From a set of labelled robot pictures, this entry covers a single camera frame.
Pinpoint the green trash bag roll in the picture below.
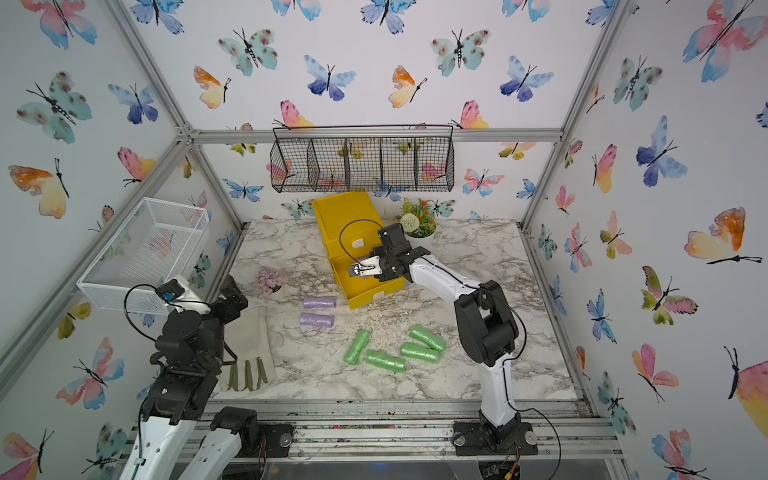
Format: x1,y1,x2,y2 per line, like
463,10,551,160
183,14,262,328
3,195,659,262
410,325,446,352
365,350,406,373
343,330,371,365
400,342,441,364

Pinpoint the white green work glove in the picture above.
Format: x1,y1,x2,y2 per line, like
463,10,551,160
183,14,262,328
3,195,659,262
219,306,277,393

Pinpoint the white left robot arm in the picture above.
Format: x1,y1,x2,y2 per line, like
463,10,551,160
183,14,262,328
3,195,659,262
120,276,266,479

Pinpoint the pink flower in white pot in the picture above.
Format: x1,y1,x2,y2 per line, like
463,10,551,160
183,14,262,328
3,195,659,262
252,268,289,301

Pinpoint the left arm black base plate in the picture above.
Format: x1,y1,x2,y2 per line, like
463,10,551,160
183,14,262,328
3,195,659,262
203,406,295,460

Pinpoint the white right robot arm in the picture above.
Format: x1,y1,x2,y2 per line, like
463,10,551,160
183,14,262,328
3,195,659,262
348,224,521,429

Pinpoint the green plant in white pot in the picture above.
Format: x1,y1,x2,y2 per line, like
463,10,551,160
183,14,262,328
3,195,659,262
399,198,437,249

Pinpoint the white mesh wall basket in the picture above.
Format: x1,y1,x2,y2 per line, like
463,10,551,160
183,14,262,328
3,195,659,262
77,197,209,315

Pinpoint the black wire wall basket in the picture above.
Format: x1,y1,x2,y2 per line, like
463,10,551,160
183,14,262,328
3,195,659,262
267,123,455,197

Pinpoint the purple trash bag roll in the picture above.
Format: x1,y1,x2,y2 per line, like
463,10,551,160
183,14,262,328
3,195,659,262
302,296,337,309
348,263,371,277
299,312,335,328

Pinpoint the yellow plastic drawer unit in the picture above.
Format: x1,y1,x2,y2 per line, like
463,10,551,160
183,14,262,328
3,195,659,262
312,191,405,309

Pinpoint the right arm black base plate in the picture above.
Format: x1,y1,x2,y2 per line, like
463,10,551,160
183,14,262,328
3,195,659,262
451,420,539,457

